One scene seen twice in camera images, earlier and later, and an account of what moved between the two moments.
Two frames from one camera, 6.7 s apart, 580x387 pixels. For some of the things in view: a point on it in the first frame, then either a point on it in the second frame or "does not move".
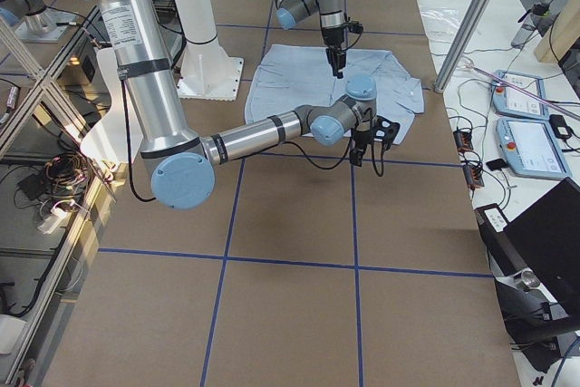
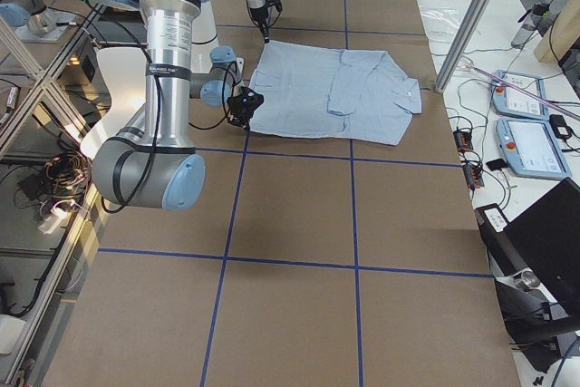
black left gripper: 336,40 to 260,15
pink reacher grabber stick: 521,90 does not move
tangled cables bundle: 59,188 does not move
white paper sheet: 108,140 does not move
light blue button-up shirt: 286,79 does not move
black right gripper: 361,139 to 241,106
